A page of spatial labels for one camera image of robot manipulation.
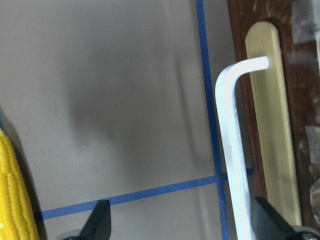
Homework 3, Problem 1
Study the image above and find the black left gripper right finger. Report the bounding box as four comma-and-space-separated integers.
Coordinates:
251, 197, 295, 240

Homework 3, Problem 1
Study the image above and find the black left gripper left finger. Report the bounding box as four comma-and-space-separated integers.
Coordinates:
79, 200, 111, 240

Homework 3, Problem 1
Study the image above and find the yellow corn cob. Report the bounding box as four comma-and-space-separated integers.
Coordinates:
0, 130, 40, 240

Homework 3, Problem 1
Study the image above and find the wooden drawer with white handle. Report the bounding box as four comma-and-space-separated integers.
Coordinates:
215, 0, 320, 240

